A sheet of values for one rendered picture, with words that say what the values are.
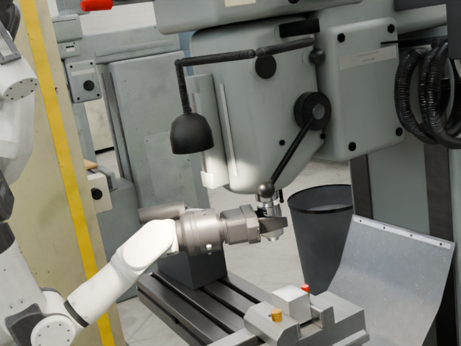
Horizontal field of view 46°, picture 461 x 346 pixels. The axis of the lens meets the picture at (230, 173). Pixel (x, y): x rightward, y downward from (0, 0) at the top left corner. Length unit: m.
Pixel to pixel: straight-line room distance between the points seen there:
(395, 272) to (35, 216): 1.82
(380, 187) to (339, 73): 0.44
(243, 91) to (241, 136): 0.08
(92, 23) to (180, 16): 9.43
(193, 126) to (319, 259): 2.30
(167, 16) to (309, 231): 2.18
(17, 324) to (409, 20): 0.94
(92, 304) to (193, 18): 0.56
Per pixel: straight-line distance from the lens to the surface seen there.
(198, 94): 0.98
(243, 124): 0.96
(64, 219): 2.75
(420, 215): 1.33
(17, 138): 1.05
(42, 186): 2.70
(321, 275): 3.16
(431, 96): 0.98
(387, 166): 1.36
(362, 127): 1.08
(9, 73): 0.99
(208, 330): 1.35
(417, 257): 1.34
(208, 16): 0.90
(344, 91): 1.04
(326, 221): 2.99
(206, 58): 0.85
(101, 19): 10.46
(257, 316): 1.15
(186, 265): 1.54
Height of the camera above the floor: 1.61
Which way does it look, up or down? 14 degrees down
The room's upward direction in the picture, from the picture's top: 9 degrees counter-clockwise
